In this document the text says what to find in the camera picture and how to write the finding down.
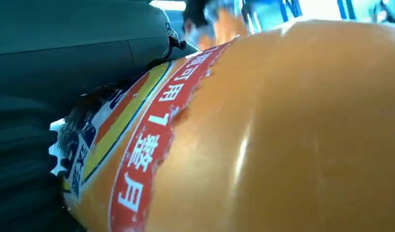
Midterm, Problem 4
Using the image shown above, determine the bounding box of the blue metal frame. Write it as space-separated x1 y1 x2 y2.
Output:
278 0 357 20

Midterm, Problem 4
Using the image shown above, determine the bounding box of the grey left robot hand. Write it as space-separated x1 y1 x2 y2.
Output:
0 0 199 113

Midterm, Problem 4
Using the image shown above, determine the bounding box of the orange drink bottle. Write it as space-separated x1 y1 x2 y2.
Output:
48 19 395 232

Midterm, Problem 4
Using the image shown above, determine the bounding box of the person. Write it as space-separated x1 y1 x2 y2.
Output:
182 0 249 50

